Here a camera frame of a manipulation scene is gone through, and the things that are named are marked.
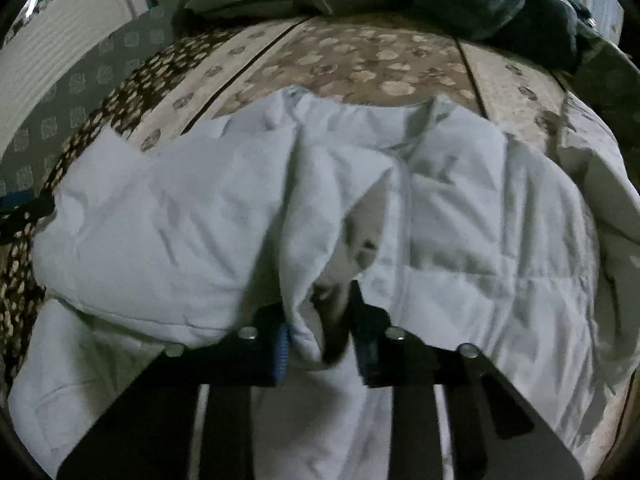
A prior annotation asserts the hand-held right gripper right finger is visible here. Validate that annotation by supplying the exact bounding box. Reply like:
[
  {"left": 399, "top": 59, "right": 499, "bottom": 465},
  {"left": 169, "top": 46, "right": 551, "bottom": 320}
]
[{"left": 348, "top": 280, "right": 585, "bottom": 480}]

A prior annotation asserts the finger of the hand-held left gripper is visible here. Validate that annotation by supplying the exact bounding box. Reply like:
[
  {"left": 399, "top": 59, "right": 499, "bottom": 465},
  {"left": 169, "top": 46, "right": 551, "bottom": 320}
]
[{"left": 0, "top": 191, "right": 56, "bottom": 247}]

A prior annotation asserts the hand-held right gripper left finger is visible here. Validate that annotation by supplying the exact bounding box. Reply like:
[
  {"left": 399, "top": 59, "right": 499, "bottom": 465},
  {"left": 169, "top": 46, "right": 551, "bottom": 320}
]
[{"left": 56, "top": 303, "right": 292, "bottom": 480}]

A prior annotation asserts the white puffer jacket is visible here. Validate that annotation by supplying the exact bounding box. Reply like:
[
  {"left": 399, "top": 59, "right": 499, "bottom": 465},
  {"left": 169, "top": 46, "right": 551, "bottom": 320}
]
[{"left": 7, "top": 85, "right": 640, "bottom": 480}]

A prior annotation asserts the white ribbed wardrobe door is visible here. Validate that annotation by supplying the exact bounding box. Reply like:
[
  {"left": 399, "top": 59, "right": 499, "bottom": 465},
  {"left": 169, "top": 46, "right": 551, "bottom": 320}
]
[{"left": 0, "top": 0, "right": 151, "bottom": 163}]

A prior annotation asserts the floral patterned blanket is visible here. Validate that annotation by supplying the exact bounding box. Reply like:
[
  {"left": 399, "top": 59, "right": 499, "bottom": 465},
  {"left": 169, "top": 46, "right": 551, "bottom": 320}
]
[{"left": 0, "top": 14, "right": 640, "bottom": 480}]

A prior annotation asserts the dark puffer jacket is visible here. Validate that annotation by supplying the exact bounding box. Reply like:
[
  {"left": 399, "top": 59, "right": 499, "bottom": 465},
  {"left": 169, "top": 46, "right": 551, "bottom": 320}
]
[{"left": 500, "top": 0, "right": 603, "bottom": 77}]

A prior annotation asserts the grey patterned bed frame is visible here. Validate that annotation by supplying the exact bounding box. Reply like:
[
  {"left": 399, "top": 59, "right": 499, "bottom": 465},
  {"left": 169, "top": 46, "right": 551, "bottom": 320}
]
[{"left": 0, "top": 0, "right": 187, "bottom": 202}]

